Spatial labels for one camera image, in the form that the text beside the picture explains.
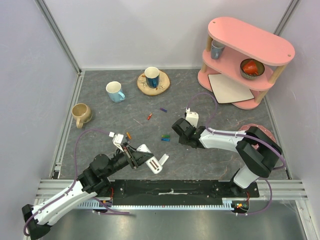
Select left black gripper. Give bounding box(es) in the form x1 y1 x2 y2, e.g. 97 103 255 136
103 141 154 177

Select white remote control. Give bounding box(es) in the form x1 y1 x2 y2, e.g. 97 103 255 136
137 144 163 175

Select white battery cover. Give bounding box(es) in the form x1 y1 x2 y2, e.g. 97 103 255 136
159 153 169 166

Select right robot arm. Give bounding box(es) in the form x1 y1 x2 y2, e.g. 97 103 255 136
172 118 285 197

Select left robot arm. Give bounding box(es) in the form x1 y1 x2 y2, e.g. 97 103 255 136
22 143 162 240

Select beige floral plate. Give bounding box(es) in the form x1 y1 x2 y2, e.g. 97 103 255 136
136 70 171 96

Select white square plate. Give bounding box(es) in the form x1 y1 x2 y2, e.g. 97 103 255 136
208 74 254 104

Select pink dotted plate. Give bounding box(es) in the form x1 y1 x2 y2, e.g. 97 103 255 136
238 123 277 143

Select dark blue mug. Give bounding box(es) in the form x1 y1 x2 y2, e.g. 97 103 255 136
144 66 160 89

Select beige mug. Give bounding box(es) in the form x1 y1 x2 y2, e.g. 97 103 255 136
71 103 92 129

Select light blue mug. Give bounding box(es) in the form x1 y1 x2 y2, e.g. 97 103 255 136
105 81 126 103

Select dark patterned bowl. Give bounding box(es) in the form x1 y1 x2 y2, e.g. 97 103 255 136
239 58 265 80

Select red cup in bowl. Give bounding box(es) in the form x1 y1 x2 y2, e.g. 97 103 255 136
242 60 258 75

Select grey-blue mug on shelf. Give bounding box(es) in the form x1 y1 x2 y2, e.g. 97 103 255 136
210 40 225 60

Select pink three-tier shelf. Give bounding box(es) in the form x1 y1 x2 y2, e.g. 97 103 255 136
197 16 295 110

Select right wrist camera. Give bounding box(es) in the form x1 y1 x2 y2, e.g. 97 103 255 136
185 107 199 128

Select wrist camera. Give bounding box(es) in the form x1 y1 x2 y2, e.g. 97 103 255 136
109 131 124 152
185 107 199 128

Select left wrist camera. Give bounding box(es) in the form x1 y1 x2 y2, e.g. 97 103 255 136
109 131 124 152

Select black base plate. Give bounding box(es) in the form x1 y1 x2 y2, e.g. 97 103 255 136
97 179 260 206

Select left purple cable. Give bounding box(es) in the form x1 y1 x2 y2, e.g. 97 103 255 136
23 128 131 236

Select blue-white cable duct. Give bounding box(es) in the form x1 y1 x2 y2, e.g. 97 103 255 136
77 198 251 210

